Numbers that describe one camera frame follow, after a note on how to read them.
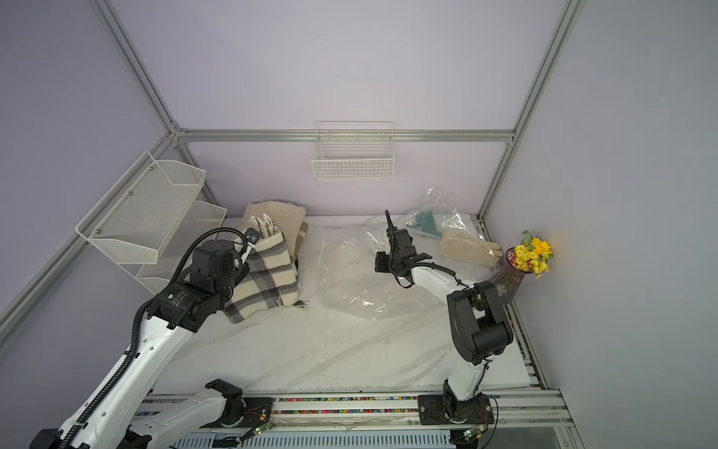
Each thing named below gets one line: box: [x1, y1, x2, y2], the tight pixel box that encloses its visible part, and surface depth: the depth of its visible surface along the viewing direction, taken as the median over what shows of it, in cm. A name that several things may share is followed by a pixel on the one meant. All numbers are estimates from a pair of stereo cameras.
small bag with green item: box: [405, 208, 446, 239], surface depth 116 cm
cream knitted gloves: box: [438, 229, 503, 268], surface depth 110 cm
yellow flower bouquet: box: [506, 230, 555, 279], surface depth 80 cm
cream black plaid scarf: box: [223, 213, 302, 324], surface depth 86 cm
